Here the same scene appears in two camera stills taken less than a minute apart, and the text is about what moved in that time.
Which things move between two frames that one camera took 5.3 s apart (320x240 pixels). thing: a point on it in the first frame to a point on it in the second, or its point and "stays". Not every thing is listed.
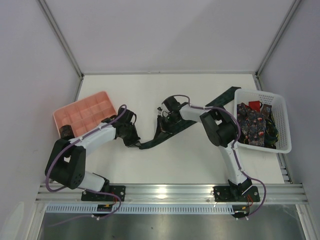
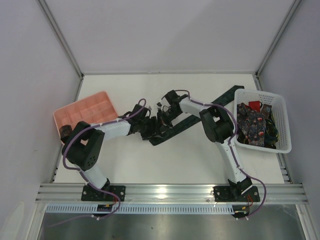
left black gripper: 130,139 to 152,125
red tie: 254,105 stays
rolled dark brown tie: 66,132 stays
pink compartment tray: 85,113 stays
